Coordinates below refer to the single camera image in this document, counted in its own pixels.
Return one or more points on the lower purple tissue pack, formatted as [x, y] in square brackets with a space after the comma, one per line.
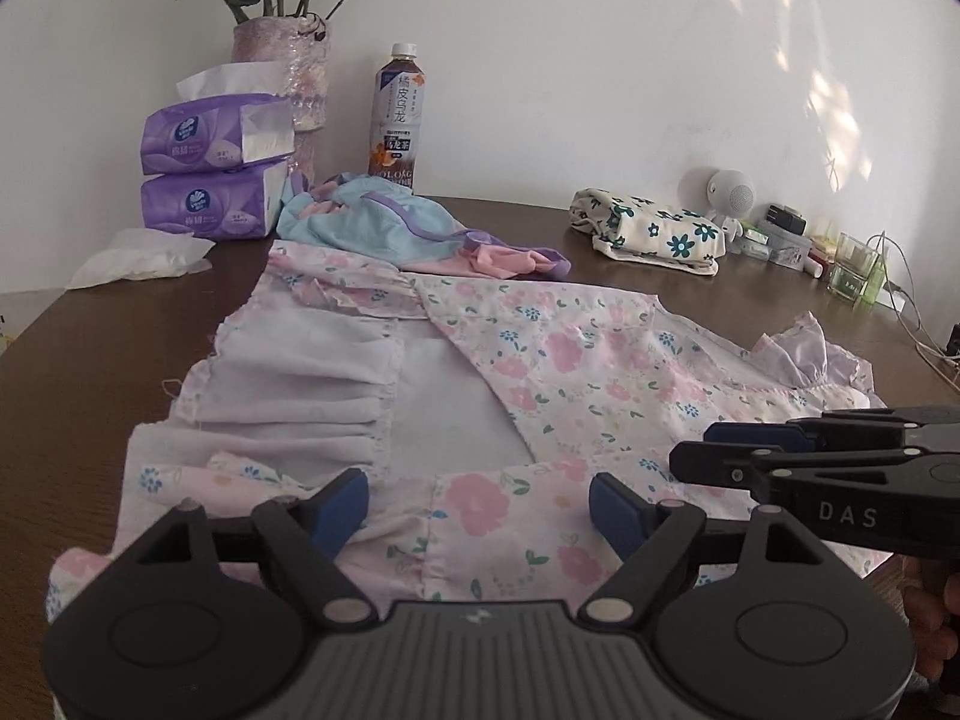
[218, 206]

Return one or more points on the oolong tea bottle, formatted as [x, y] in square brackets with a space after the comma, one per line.
[396, 118]

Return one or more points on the folded cream blue-flower cloth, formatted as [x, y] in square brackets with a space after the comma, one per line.
[628, 229]

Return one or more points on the right hand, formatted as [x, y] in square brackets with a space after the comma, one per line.
[929, 611]

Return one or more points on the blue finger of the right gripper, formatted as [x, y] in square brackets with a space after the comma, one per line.
[757, 433]
[720, 464]

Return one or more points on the pink floral child dress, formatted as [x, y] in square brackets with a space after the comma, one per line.
[478, 410]

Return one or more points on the crumpled white tissue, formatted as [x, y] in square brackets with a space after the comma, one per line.
[143, 254]

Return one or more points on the green spray bottle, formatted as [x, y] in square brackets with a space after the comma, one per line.
[876, 280]

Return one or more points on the clear drinking glass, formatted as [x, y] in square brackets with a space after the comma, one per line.
[853, 266]

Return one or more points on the grey printed tin box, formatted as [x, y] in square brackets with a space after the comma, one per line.
[787, 249]

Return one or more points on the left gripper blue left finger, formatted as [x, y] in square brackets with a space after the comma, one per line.
[301, 539]

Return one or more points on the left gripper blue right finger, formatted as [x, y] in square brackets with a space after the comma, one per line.
[656, 544]

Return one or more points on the blue pink purple garment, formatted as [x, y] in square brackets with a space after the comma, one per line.
[371, 216]

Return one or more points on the purple textured vase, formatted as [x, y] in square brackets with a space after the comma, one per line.
[301, 45]

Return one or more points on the upper purple tissue pack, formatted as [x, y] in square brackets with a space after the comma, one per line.
[229, 116]

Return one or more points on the purple tissue pack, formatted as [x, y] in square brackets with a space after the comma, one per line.
[229, 116]
[218, 206]

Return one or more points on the white robot figure speaker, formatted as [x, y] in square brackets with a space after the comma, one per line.
[730, 196]

